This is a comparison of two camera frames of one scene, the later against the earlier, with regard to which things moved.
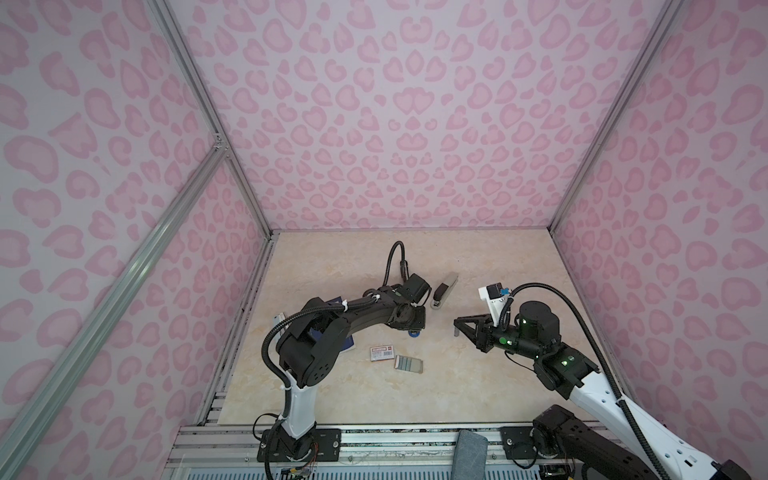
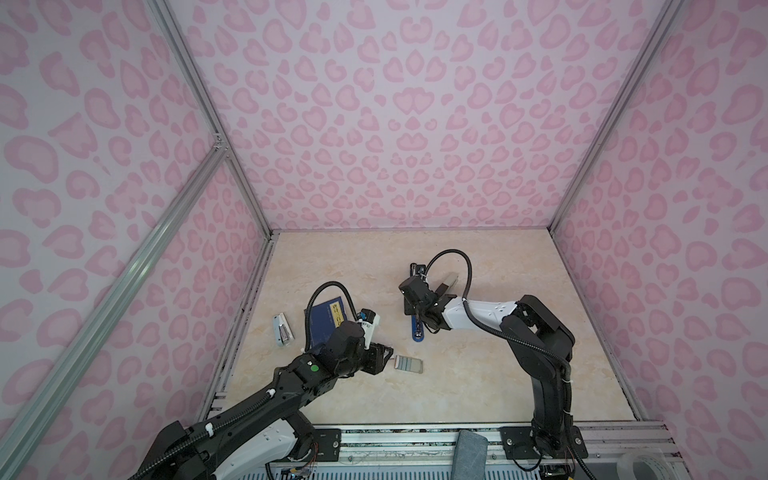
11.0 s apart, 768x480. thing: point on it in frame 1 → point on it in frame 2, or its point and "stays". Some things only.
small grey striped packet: [408, 363] stays
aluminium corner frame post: [656, 36] stays
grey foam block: [470, 457] stays
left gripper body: [416, 321] → [371, 360]
